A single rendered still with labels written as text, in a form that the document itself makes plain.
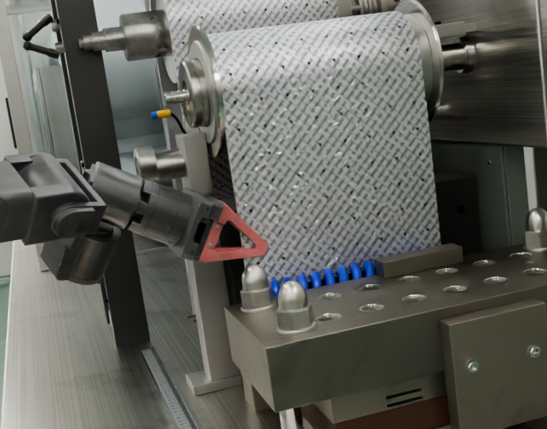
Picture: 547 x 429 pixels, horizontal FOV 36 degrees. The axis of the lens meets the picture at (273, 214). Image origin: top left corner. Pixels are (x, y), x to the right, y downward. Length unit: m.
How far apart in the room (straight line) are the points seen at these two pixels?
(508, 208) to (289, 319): 0.40
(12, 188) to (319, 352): 0.31
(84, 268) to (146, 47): 0.39
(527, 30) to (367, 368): 0.41
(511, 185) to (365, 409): 0.39
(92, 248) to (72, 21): 0.43
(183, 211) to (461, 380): 0.32
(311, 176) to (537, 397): 0.33
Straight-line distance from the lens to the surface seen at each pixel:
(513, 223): 1.08
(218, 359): 1.03
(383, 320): 0.78
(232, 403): 0.99
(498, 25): 1.02
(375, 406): 0.81
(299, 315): 0.77
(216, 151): 0.95
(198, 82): 0.93
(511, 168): 1.07
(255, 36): 0.95
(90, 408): 1.06
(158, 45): 1.19
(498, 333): 0.81
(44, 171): 0.83
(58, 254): 0.90
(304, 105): 0.93
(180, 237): 0.89
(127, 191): 0.87
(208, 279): 1.01
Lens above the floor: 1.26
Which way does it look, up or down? 10 degrees down
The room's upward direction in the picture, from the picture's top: 8 degrees counter-clockwise
